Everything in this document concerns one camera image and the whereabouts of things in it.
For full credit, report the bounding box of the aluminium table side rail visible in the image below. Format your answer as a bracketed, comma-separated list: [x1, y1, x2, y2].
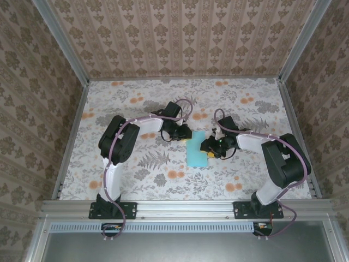
[278, 78, 322, 200]
[51, 80, 91, 201]

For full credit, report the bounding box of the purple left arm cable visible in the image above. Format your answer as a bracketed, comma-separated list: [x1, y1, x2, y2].
[103, 98, 195, 242]

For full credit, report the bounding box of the thin black left gripper cable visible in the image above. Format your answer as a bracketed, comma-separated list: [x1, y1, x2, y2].
[159, 129, 175, 142]

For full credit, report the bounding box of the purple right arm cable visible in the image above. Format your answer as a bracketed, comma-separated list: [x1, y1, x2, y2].
[214, 108, 313, 241]

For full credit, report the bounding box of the grey slotted cable duct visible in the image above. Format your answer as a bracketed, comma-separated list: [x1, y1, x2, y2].
[50, 221, 273, 233]

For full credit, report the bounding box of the aluminium frame post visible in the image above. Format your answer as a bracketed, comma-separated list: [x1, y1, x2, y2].
[31, 0, 91, 85]
[279, 0, 332, 80]

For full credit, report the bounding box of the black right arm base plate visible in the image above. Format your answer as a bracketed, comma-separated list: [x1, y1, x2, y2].
[233, 201, 284, 220]

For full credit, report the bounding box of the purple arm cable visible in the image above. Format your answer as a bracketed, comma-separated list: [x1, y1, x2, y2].
[103, 98, 195, 242]
[214, 108, 313, 241]

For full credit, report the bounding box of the small wired connector board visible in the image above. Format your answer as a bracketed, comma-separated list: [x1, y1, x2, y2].
[101, 222, 123, 237]
[252, 221, 273, 236]

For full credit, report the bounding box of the thin black right gripper cable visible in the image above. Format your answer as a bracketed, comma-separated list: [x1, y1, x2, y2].
[218, 147, 238, 160]

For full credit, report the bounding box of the wide aluminium base rail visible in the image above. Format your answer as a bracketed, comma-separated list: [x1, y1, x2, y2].
[40, 199, 335, 219]

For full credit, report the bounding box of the turquoise cloth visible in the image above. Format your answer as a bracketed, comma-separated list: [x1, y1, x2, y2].
[186, 130, 209, 168]

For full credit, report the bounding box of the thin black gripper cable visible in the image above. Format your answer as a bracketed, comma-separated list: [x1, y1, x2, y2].
[218, 147, 238, 160]
[159, 129, 175, 142]

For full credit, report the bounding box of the thin aluminium table rail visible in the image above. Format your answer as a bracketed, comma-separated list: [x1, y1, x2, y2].
[87, 77, 281, 82]

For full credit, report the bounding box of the grey metal sheet panel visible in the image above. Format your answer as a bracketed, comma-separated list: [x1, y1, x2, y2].
[40, 221, 336, 262]

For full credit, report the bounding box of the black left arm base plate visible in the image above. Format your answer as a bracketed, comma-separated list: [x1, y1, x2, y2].
[88, 201, 137, 220]

